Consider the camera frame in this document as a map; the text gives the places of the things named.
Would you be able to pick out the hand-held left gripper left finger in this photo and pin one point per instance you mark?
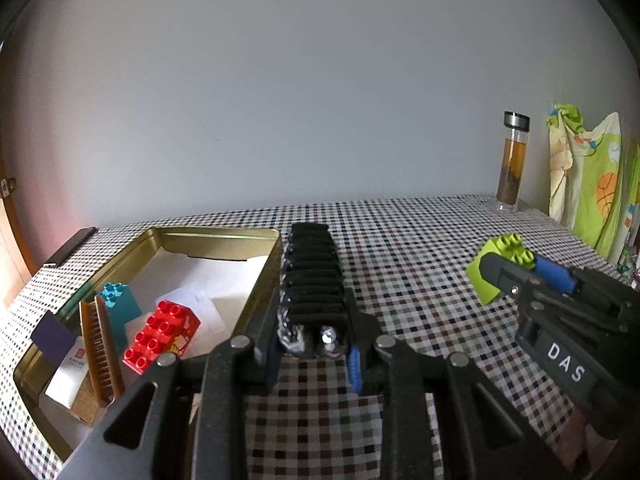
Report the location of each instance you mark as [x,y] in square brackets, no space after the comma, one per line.
[272,365]

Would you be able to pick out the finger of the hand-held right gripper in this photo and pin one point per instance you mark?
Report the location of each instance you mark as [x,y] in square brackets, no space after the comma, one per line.
[557,275]
[505,275]

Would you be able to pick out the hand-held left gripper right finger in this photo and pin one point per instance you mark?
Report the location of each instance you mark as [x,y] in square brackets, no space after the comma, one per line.
[355,367]

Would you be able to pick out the lime green toy brick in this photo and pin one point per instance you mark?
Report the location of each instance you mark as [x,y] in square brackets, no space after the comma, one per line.
[482,275]

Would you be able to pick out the gold metal tin box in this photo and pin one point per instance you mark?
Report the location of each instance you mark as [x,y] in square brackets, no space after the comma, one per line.
[260,280]

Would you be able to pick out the black watch band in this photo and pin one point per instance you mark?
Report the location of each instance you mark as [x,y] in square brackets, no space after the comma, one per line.
[312,280]

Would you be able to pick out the red toy brick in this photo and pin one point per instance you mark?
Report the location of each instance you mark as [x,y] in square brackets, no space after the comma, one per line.
[160,335]

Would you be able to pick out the teal toy brick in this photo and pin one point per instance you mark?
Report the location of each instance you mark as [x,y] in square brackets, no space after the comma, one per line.
[122,307]

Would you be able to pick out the brown wooden comb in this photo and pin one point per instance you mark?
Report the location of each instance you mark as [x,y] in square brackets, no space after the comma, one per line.
[100,355]

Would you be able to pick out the white cardboard box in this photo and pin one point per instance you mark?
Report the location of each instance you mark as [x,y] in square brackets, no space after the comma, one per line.
[70,375]

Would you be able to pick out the purple small box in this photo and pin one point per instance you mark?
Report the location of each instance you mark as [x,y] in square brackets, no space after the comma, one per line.
[52,337]

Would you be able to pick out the small plastic bottle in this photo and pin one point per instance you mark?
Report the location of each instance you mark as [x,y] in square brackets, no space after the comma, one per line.
[627,262]

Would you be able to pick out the checkered tablecloth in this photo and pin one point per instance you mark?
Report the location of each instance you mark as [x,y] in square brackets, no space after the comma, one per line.
[425,260]

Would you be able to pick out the green printed cloth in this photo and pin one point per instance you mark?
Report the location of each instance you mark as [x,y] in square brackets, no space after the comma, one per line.
[595,200]

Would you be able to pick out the white paper liner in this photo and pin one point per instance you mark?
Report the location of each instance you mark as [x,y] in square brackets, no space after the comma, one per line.
[220,280]

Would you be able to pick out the glass tea bottle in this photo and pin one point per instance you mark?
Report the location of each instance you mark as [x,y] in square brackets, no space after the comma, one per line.
[512,160]

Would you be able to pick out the black remote control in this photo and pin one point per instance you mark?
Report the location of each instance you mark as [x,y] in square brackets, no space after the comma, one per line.
[72,245]

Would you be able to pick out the wooden door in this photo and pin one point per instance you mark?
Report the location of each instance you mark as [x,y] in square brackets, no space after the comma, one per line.
[10,260]

